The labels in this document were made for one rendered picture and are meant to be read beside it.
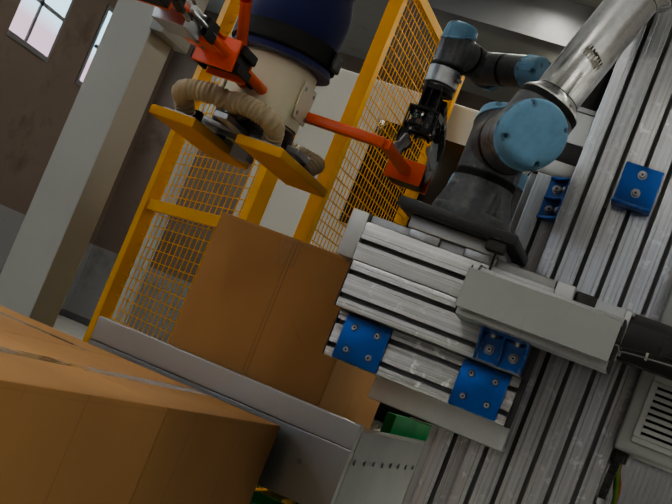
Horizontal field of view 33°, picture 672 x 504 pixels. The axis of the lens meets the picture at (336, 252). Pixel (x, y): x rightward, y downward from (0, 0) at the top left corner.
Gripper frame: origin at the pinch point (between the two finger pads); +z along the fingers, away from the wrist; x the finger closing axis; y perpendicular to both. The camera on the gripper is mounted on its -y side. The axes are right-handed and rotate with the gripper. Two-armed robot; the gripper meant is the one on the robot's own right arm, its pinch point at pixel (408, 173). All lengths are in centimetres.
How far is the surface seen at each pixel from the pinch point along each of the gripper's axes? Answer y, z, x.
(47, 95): -756, -90, -578
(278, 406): -4, 59, -10
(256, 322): -8.8, 43.0, -23.3
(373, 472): -31, 66, 11
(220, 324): -9, 47, -31
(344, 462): -4, 64, 9
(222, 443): 31, 67, -7
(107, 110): -77, -2, -120
